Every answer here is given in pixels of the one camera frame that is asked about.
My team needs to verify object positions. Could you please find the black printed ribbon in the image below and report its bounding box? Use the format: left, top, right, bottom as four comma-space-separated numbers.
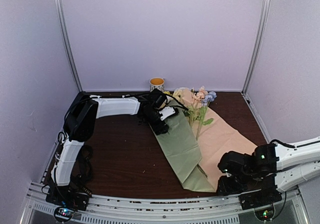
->
70, 145, 93, 197

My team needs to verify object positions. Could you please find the green wrapping paper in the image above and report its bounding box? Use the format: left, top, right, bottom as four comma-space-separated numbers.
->
155, 113, 215, 192

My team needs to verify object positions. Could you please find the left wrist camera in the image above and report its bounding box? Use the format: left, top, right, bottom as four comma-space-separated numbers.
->
159, 106, 179, 121

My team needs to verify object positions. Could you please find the peach wrapping paper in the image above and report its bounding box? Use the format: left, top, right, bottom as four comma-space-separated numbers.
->
180, 89, 256, 191

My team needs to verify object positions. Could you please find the patterned cup yellow inside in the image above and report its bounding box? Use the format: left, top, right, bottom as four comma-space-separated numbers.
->
149, 77, 165, 92

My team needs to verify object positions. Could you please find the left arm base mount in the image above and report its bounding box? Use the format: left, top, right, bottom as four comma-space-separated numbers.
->
45, 176, 92, 223

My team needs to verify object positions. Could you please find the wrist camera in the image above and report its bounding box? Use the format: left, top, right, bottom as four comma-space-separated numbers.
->
217, 151, 252, 176
159, 106, 179, 121

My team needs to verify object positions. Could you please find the white round bowl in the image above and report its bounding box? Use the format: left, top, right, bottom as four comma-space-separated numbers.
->
174, 87, 190, 92

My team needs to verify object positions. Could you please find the pink fake flower stem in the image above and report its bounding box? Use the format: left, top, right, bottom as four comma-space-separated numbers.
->
187, 86, 208, 126

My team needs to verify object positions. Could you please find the aluminium front rail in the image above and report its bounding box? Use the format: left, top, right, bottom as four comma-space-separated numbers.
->
24, 181, 308, 224

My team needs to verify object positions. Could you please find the aluminium frame post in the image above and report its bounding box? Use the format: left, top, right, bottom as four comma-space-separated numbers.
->
54, 0, 83, 92
242, 0, 272, 95

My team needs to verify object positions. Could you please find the left aluminium frame post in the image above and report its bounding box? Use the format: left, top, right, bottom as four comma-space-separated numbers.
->
54, 0, 83, 92

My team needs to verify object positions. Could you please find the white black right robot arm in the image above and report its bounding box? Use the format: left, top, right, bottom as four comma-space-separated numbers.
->
216, 137, 320, 205

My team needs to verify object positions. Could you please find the blue fake flower stem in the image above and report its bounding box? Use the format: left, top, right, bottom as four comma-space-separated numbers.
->
196, 91, 217, 139

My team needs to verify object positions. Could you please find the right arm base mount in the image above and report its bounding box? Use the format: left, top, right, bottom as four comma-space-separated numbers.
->
239, 188, 283, 222

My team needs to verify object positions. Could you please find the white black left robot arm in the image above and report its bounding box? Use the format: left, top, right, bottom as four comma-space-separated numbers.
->
49, 89, 187, 206

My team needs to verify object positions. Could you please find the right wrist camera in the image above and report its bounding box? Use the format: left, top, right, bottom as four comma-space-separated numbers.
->
217, 151, 252, 176

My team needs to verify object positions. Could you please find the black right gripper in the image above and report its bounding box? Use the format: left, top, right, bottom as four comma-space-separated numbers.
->
216, 170, 254, 197

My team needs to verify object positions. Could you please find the right aluminium frame post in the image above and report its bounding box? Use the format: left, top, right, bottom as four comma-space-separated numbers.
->
242, 0, 272, 95

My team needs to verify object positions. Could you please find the cream fake flower bunch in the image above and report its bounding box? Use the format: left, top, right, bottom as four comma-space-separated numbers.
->
172, 89, 183, 102

